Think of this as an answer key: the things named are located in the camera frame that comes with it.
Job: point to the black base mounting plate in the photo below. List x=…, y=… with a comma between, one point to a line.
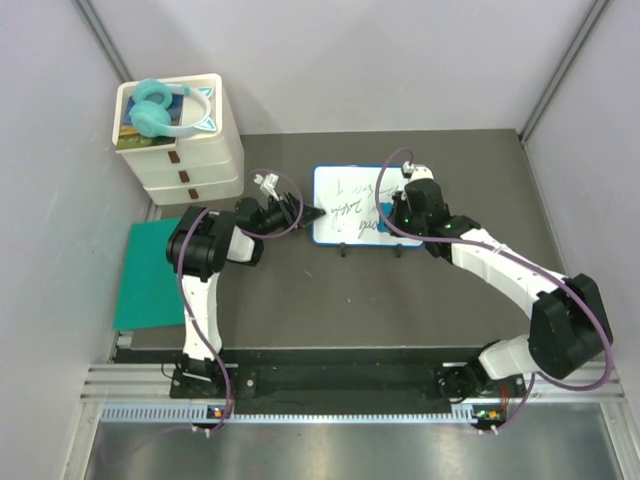
x=357, y=380

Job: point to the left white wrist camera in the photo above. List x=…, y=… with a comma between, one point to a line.
x=267, y=184

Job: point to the green cutting mat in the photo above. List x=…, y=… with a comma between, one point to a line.
x=148, y=293

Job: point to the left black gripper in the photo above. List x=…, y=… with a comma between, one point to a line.
x=290, y=212

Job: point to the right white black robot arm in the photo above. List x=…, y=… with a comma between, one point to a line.
x=568, y=324

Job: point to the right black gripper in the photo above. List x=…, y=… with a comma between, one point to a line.
x=400, y=203

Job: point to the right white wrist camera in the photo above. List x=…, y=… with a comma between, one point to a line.
x=413, y=172

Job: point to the slotted grey cable duct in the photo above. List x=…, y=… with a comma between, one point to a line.
x=209, y=414

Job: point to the blue felt eraser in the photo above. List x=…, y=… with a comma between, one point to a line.
x=386, y=209

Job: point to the blue framed whiteboard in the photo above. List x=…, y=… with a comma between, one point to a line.
x=347, y=196

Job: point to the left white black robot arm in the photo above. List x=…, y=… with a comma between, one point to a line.
x=201, y=244

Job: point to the colourful picture book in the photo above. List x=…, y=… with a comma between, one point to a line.
x=130, y=138

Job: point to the white three-drawer storage unit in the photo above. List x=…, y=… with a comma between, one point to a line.
x=208, y=166

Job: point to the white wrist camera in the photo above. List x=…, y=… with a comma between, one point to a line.
x=267, y=184
x=413, y=172

